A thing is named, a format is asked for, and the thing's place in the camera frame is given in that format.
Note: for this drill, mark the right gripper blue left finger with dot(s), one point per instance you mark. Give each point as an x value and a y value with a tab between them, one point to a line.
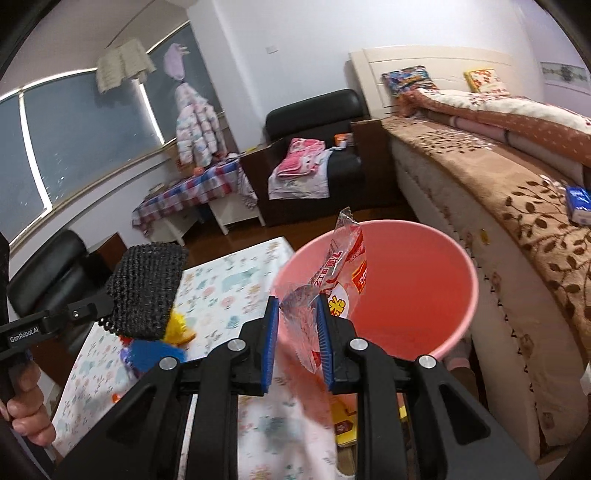
268	350

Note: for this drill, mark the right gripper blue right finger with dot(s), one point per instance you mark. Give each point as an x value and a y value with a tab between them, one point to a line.
322	318

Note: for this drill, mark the clear red snack wrapper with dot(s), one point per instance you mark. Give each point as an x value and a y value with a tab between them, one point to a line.
341	276

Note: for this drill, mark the black foam fruit net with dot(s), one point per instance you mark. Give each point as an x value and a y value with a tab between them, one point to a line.
142	289

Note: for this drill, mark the pink plastic trash bin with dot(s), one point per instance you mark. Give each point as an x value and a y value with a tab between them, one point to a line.
421	292

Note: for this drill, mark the person's left hand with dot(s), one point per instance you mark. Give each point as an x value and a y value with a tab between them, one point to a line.
26	411

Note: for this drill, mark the black leather armchair left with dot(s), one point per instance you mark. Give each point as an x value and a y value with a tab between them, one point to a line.
63	270

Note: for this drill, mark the black leather armchair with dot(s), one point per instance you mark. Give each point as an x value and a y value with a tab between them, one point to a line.
63	270
361	176

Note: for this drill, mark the yellow book under bin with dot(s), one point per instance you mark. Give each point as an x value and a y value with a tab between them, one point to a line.
344	411

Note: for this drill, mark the yellow foam fruit net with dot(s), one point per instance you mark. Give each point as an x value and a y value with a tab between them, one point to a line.
177	332

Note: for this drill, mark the red foam fruit net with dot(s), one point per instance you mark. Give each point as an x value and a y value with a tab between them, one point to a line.
125	341

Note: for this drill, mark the blue foam fruit net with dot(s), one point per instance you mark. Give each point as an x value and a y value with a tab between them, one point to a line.
140	356

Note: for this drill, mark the plaid cloth covered table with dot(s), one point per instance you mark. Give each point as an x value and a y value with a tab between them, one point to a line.
220	180

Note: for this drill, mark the pink folded clothes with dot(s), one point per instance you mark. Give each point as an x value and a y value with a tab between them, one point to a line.
303	174

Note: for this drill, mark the black leather armchair back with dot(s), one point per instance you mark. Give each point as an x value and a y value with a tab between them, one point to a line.
361	176

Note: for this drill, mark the orange box on armchair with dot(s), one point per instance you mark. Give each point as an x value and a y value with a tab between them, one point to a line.
344	140

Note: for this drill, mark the hanging pink patterned jacket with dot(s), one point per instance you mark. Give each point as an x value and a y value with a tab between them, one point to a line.
199	137

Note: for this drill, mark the bed with brown blanket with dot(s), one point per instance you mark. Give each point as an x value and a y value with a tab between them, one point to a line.
502	198

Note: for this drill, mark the colourful cartoon pillow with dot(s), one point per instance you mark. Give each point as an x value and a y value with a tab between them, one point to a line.
408	79

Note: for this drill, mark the hanging purple garment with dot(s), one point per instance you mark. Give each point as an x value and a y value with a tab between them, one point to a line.
173	61

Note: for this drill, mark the blue tissue pack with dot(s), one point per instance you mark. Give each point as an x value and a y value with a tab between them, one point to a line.
578	203

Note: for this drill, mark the hanging beige cloth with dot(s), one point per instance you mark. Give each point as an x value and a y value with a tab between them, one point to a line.
125	62

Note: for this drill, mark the white bed headboard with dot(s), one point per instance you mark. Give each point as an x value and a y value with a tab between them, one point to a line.
446	66

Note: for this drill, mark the yellow floral pillow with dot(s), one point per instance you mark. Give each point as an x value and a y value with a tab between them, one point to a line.
486	81

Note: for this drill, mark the rolled floral quilt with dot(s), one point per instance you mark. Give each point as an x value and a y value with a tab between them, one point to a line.
557	129

